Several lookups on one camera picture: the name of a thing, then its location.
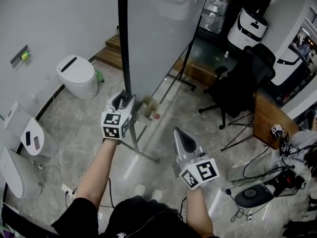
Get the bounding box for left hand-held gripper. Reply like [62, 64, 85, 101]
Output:
[100, 90, 137, 145]

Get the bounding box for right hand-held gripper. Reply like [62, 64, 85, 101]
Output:
[172, 127, 220, 190]

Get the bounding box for grey whiteboard panel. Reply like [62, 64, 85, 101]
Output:
[126, 0, 211, 114]

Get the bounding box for person's right forearm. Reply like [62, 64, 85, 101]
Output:
[185, 185, 215, 236]

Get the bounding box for person's left forearm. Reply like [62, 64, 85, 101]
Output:
[73, 138, 122, 209]

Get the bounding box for person's white shoe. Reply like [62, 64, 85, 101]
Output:
[151, 188, 163, 202]
[133, 183, 147, 197]

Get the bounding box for white smart toilet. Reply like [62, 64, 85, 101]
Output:
[56, 55, 99, 101]

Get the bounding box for black round base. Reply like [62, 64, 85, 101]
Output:
[234, 184, 275, 208]

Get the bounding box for wooden steps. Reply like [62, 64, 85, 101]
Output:
[93, 33, 125, 71]

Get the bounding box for white toilet with flat lid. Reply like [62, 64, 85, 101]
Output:
[20, 117, 58, 158]

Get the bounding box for person's black clothing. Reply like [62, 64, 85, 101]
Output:
[51, 195, 221, 238]

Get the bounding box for white power strip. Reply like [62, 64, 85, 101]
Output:
[60, 183, 77, 197]

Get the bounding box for wooden table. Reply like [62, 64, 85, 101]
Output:
[253, 88, 301, 150]

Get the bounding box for black office chair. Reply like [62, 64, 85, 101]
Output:
[198, 43, 277, 130]

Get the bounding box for white toilet seat cover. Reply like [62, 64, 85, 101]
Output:
[0, 147, 26, 199]

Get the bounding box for white and black machine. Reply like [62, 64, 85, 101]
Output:
[271, 45, 307, 86]

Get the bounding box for plastic wrapped crate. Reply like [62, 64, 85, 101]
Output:
[200, 0, 231, 36]

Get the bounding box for white service robot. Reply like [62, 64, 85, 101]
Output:
[227, 7, 268, 51]

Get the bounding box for black equipment with cables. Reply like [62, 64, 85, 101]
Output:
[263, 168, 306, 197]

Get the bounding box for white wall panel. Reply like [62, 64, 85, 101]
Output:
[3, 100, 20, 130]

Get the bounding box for black wall shelf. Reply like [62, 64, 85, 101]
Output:
[10, 45, 32, 68]

